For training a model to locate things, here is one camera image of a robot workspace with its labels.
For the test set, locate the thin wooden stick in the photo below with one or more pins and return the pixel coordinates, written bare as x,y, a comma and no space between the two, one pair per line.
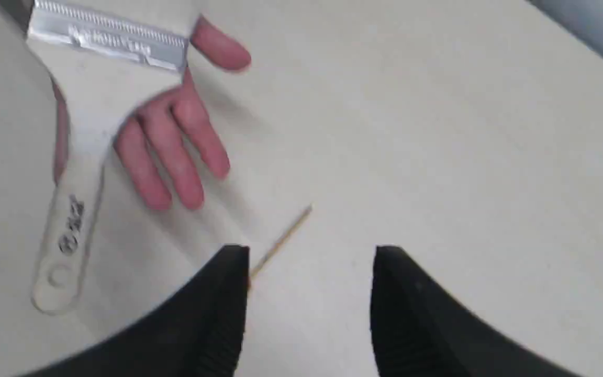
280,242

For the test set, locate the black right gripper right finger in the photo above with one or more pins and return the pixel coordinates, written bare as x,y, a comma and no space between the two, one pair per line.
419,329

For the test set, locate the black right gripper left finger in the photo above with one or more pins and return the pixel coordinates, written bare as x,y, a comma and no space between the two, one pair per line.
198,331

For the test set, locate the bare human hand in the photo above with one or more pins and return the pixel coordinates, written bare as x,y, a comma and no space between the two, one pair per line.
162,125

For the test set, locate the wooden paint brush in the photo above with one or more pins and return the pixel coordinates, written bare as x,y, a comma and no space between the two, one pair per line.
107,58

